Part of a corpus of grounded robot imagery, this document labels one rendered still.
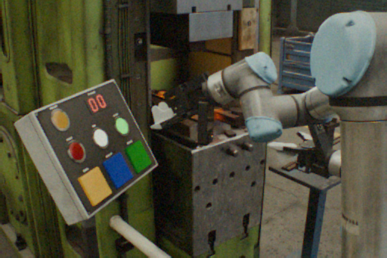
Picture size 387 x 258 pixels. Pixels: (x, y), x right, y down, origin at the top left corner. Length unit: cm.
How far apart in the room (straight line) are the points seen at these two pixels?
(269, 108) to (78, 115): 47
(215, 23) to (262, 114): 64
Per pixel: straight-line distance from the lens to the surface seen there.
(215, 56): 190
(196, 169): 153
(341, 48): 60
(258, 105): 96
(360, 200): 65
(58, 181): 106
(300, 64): 546
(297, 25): 1070
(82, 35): 142
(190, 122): 157
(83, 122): 113
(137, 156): 122
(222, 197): 168
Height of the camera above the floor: 150
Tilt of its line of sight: 18 degrees down
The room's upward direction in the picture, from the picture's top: straight up
